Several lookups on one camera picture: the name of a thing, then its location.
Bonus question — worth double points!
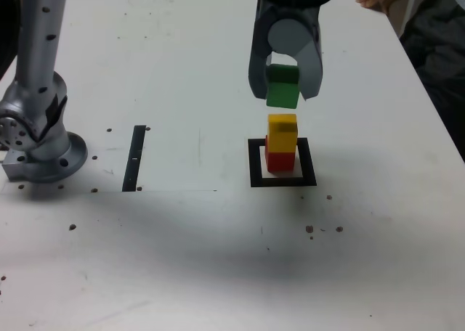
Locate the black tape square outline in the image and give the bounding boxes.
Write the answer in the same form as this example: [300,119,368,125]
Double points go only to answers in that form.
[247,137,318,188]

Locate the person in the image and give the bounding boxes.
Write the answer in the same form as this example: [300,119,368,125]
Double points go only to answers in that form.
[399,0,465,143]

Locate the green cube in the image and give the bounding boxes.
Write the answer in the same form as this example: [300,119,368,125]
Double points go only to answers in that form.
[265,64,301,110]

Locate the yellow cube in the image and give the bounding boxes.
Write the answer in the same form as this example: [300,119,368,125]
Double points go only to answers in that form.
[267,113,299,154]

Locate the black tape strip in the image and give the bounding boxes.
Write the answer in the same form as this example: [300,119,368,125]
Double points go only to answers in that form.
[121,125,147,193]

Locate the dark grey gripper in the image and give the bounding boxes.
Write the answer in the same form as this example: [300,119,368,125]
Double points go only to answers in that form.
[248,0,325,102]

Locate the red cube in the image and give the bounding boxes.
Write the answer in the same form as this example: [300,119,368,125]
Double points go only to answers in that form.
[264,134,295,173]

